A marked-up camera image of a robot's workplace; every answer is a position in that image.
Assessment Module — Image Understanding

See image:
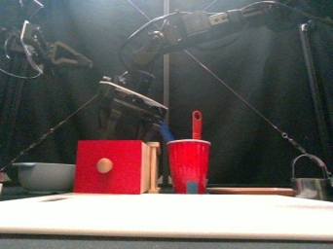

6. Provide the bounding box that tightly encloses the white cutting board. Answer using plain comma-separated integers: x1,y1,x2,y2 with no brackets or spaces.
0,193,333,242

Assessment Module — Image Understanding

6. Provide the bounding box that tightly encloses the pink plate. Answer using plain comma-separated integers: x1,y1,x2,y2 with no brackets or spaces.
207,187,297,196

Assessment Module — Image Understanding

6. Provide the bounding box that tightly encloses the blue toy utensil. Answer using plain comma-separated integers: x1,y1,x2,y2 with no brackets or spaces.
158,120,175,143

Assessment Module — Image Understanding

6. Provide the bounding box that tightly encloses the red-fronted wooden drawer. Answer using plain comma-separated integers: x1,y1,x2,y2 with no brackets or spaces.
72,139,151,195

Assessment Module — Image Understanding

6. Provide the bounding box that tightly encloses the red toy utensil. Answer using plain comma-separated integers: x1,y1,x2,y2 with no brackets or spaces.
191,110,205,141

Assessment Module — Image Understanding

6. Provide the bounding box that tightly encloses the red plastic cup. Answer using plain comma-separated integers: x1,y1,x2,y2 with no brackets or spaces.
166,138,213,195

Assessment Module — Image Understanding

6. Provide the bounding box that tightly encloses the grey-blue bowl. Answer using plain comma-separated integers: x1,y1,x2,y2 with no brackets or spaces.
12,161,76,195

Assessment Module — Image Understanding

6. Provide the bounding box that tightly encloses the grey vertical frame pole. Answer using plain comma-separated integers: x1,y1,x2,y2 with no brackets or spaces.
163,0,170,187

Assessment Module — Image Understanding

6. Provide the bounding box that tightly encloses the thin diagonal bracing wire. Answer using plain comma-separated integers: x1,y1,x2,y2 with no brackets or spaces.
0,94,102,172
181,48,309,154

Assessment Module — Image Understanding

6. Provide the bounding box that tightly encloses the grey metal frame post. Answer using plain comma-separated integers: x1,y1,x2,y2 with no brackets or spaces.
298,21,329,163

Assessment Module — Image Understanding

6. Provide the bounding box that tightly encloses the shiny metal container with handle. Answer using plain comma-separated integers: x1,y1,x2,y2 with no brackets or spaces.
290,153,333,201

